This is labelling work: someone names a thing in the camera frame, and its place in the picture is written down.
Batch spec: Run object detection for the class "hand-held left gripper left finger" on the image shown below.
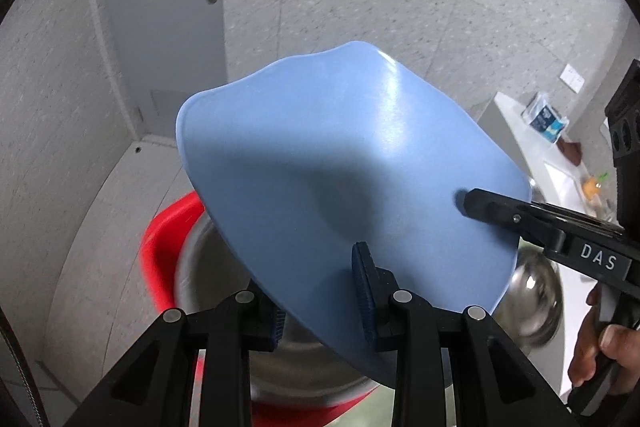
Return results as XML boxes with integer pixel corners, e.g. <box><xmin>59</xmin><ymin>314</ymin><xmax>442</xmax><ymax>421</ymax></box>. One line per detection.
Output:
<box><xmin>64</xmin><ymin>291</ymin><xmax>287</xmax><ymax>427</ymax></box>

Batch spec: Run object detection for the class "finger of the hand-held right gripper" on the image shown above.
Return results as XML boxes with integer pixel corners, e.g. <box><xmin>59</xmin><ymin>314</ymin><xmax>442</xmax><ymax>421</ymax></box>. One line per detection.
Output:
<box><xmin>462</xmin><ymin>189</ymin><xmax>626</xmax><ymax>258</ymax></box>

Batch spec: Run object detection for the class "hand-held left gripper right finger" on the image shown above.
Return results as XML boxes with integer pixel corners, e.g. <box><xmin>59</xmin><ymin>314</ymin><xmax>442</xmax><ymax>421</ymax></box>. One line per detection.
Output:
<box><xmin>351</xmin><ymin>242</ymin><xmax>581</xmax><ymax>427</ymax></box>

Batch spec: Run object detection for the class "large steel bowl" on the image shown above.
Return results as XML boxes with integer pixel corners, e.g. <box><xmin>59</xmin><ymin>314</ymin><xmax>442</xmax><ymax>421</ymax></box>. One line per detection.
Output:
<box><xmin>173</xmin><ymin>213</ymin><xmax>376</xmax><ymax>400</ymax></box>

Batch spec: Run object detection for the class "blue plate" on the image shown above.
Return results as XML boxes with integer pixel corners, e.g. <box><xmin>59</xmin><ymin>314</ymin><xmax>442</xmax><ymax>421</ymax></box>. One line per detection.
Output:
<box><xmin>175</xmin><ymin>41</ymin><xmax>533</xmax><ymax>389</ymax></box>

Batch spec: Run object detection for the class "red plastic basin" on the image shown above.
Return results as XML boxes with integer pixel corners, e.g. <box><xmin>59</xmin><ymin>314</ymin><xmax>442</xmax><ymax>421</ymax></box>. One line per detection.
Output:
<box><xmin>140</xmin><ymin>190</ymin><xmax>391</xmax><ymax>410</ymax></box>

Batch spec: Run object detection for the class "person's right hand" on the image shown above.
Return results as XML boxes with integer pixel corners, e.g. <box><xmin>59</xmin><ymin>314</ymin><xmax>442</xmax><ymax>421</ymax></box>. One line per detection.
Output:
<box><xmin>568</xmin><ymin>289</ymin><xmax>640</xmax><ymax>387</ymax></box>

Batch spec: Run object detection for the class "orange bottle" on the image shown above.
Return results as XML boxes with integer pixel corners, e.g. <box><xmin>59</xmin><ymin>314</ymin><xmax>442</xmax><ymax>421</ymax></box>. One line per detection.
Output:
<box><xmin>582</xmin><ymin>173</ymin><xmax>610</xmax><ymax>200</ymax></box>

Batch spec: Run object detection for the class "brown cloth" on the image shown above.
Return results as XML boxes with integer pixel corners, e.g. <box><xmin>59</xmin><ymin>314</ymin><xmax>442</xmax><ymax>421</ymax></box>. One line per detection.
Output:
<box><xmin>559</xmin><ymin>140</ymin><xmax>585</xmax><ymax>166</ymax></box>

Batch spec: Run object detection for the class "white counter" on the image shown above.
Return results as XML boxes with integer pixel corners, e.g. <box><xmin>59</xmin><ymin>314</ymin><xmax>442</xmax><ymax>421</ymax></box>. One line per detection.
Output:
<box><xmin>477</xmin><ymin>92</ymin><xmax>621</xmax><ymax>223</ymax></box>

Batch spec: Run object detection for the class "small steel bowl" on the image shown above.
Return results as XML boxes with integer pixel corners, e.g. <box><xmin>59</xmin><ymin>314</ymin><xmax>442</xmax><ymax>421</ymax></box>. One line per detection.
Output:
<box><xmin>498</xmin><ymin>243</ymin><xmax>565</xmax><ymax>350</ymax></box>

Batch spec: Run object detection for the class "tissue packet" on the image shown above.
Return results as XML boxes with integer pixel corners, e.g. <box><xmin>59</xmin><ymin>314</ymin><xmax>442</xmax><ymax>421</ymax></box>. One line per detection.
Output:
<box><xmin>522</xmin><ymin>92</ymin><xmax>571</xmax><ymax>144</ymax></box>

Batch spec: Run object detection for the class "grey door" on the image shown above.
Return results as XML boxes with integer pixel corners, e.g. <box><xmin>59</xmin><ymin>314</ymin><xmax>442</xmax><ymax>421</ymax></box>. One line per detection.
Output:
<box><xmin>93</xmin><ymin>0</ymin><xmax>229</xmax><ymax>140</ymax></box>

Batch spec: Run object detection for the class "wall switch plate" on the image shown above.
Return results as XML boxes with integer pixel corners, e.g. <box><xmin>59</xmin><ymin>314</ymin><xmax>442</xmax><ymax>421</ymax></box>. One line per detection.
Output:
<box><xmin>560</xmin><ymin>64</ymin><xmax>585</xmax><ymax>94</ymax></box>

